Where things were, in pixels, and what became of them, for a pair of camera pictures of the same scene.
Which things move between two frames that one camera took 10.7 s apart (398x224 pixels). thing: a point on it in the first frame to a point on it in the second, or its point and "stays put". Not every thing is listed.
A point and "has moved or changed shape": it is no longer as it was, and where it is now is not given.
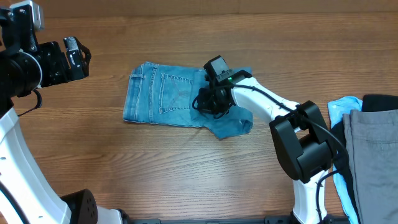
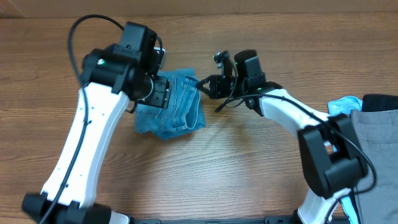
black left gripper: x=64 y=72 to x=161 y=95
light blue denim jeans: x=161 y=94 has moved or changed shape
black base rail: x=267 y=220 stays put
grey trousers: x=372 y=139 stays put
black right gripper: x=204 y=101 to x=216 y=87
